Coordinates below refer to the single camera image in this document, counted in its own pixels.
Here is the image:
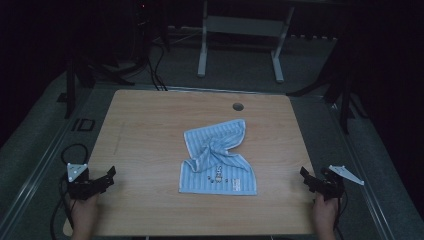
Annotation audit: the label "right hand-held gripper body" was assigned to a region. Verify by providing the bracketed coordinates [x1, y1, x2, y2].
[314, 164, 366, 202]

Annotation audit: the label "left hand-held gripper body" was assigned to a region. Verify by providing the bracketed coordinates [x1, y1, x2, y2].
[65, 162, 110, 202]

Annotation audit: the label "blue striped towel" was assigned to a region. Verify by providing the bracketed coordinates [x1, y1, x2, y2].
[178, 118, 258, 197]

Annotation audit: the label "person's left hand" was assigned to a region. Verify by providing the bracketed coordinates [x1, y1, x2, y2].
[68, 195, 100, 232]

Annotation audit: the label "person's right hand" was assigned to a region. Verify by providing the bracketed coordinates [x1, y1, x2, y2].
[312, 194, 340, 230]

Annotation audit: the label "black stand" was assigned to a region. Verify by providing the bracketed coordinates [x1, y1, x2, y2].
[63, 54, 136, 120]
[288, 41, 369, 135]

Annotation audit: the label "dark equipment rack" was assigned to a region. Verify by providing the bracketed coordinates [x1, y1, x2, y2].
[131, 0, 170, 66]

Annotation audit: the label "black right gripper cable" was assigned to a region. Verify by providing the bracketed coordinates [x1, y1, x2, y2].
[333, 186, 350, 240]

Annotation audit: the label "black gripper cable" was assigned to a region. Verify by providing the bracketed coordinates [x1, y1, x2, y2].
[333, 186, 350, 240]
[49, 143, 90, 240]

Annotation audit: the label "metal floor rail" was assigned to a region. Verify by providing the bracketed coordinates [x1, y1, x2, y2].
[0, 87, 101, 231]
[324, 99, 398, 240]

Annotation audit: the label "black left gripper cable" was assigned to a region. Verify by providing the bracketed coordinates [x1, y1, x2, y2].
[49, 143, 90, 240]

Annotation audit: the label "black floor cables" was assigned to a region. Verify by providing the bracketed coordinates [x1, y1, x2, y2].
[146, 44, 169, 92]

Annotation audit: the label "white desk frame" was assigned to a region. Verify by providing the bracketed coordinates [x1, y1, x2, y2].
[196, 0, 296, 84]

